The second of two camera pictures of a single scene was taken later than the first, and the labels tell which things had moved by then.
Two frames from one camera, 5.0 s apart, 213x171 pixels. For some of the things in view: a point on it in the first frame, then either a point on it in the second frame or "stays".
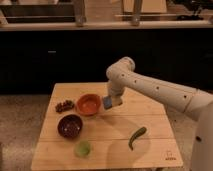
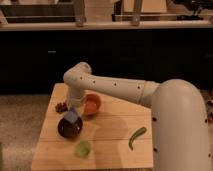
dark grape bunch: (64, 106) stays
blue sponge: (107, 102) -> (71, 116)
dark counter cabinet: (32, 61) stays
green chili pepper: (134, 137) stays
